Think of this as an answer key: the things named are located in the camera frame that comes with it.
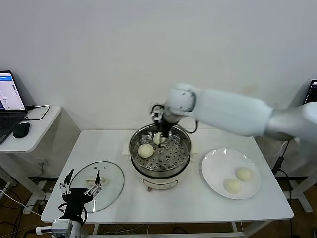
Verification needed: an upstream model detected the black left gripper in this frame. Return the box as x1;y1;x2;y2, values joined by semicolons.
59;169;103;219

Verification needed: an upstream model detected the black computer mouse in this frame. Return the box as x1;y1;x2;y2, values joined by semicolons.
12;122;30;139

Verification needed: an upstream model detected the laptop with white screen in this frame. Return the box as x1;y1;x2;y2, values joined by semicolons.
0;70;28;146

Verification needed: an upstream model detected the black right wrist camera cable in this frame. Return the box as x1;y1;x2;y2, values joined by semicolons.
177;119;199;134

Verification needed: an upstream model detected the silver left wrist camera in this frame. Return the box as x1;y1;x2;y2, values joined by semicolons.
35;219;73;235

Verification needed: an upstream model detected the white table leg frame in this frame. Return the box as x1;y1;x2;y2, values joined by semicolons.
84;219;270;238

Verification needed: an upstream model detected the laptop with dark screen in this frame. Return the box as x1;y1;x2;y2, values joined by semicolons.
304;79;317;106

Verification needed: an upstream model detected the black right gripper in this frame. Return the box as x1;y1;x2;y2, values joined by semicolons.
158;116;179;147

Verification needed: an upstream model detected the white electric cooker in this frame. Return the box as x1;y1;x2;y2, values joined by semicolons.
131;158;191;193

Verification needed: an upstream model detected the white side table with mouse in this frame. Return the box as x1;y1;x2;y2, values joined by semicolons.
0;105;82;208

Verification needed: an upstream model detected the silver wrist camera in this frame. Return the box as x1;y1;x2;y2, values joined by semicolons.
150;104;165;122
35;219;73;235

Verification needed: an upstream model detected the black laptop power cable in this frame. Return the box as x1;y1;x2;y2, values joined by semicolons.
21;105;50;122

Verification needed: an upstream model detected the stainless steel steamer basket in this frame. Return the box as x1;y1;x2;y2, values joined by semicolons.
123;123;199;174

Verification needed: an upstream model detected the round glass pot lid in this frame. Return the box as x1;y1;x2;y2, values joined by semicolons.
68;161;125;213

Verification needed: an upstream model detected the black power adapter cable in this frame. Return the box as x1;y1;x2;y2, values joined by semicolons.
271;140;291;179

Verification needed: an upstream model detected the round white plate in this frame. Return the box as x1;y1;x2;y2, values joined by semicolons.
201;148;262;200

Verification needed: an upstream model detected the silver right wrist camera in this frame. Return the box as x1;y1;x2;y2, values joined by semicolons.
150;104;165;122

